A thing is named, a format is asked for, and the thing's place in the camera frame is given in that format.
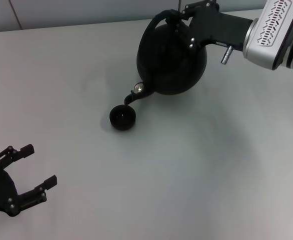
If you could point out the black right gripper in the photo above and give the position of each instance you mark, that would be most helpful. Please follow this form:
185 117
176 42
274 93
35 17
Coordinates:
219 27

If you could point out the dark brown teacup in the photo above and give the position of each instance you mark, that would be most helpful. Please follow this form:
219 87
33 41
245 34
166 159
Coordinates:
122 118

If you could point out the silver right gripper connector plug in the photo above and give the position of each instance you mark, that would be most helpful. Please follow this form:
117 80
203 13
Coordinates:
227 55

